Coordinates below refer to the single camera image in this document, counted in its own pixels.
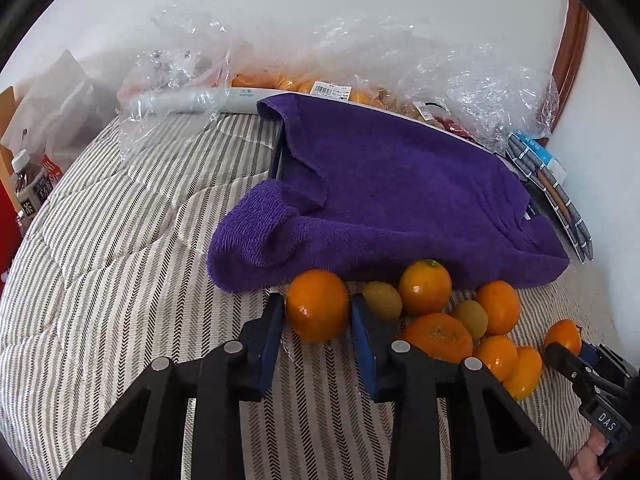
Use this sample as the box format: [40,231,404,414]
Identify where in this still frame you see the red paper shopping bag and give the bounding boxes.
[0,185,23,292]

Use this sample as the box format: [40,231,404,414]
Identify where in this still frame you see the large orange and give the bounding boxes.
[401,313,474,364]

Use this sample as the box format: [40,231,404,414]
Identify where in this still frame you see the white plastic bag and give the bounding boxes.
[1,51,115,181]

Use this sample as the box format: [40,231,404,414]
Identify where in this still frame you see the clear plastic bags of fruit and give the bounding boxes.
[231,18,559,153]

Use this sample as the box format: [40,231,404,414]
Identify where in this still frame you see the striped quilted mattress cover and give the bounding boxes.
[1,115,393,479]

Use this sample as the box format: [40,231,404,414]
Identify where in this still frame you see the oval yellow orange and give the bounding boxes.
[502,347,544,401]

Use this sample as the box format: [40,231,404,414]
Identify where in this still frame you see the green kiwi fruit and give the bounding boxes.
[450,299,488,340]
[361,282,402,323]

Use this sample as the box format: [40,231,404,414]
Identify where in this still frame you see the dark drink bottle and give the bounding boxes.
[12,150,53,219]

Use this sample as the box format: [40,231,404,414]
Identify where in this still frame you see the blue white tissue pack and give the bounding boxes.
[514,130,567,184]

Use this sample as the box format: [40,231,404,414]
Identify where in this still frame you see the purple towel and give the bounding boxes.
[207,93,570,292]

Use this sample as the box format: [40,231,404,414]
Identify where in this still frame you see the person's right hand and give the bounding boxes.
[568,427,608,480]

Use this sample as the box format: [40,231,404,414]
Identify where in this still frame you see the blue checked folded cloth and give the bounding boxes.
[506,131,593,262]

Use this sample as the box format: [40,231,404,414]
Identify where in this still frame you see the brown wooden door frame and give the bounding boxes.
[549,0,590,136]

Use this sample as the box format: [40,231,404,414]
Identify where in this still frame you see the orange mandarin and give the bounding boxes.
[475,281,521,335]
[544,318,582,356]
[286,269,349,344]

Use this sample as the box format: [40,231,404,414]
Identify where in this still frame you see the crumpled clear plastic bag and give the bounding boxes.
[117,4,233,145]

